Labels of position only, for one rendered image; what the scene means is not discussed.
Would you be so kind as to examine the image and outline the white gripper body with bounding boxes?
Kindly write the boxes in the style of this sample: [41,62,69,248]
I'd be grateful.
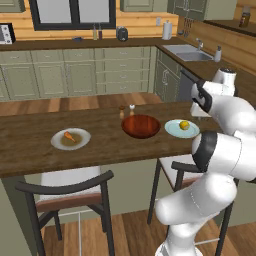
[189,101,213,120]

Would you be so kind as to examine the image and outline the yellow lemon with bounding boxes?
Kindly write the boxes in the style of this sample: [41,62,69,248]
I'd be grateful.
[179,120,191,131]

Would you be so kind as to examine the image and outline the brown wooden bowl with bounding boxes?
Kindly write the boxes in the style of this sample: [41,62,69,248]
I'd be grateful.
[120,114,162,140]

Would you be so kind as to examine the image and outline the chicken drumstick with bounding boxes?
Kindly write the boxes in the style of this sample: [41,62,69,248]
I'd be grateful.
[64,131,78,144]

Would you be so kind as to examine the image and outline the grey dishwasher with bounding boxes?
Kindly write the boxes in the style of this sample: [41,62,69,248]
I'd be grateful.
[177,67,202,103]

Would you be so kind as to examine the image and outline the light blue plate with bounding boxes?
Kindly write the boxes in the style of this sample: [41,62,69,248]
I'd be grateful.
[164,119,201,139]

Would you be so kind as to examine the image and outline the green side base cupboards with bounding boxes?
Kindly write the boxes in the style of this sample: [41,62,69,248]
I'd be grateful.
[154,47,183,103]

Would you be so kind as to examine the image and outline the steel sink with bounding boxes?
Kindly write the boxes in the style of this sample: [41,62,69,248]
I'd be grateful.
[162,44,215,63]

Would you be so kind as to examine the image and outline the white soap dispenser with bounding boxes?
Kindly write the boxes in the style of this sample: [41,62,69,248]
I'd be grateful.
[213,45,223,64]

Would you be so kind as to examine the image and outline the dark stool with white seat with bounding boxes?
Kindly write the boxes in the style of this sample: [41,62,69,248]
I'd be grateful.
[14,166,116,256]
[147,153,240,256]

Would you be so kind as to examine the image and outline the steel tap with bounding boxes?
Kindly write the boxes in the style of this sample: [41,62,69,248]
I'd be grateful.
[195,37,205,52]

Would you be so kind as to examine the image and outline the white paper towel roll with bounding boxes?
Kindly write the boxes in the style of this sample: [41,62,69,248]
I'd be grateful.
[161,19,174,41]

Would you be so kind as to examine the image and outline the brown jar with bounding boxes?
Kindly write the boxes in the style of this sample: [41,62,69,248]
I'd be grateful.
[238,5,252,29]

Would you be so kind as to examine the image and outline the black toaster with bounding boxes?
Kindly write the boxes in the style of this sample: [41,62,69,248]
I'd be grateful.
[115,26,130,43]

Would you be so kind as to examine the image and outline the green base cupboards run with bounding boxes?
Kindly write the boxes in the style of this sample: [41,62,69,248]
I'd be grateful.
[0,46,158,102]

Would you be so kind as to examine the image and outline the white plate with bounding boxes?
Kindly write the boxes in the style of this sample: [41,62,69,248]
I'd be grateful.
[50,127,92,151]

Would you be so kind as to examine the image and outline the black-framed window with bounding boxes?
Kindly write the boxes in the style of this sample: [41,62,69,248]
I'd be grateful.
[28,0,117,32]

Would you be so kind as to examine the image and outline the white toaster oven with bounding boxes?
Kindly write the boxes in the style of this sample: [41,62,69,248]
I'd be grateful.
[0,22,17,46]

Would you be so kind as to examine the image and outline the rail with hanging tools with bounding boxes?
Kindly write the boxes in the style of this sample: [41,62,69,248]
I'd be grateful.
[177,16,196,39]

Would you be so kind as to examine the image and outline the green tall wall cupboard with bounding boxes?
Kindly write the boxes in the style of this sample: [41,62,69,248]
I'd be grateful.
[167,0,239,22]

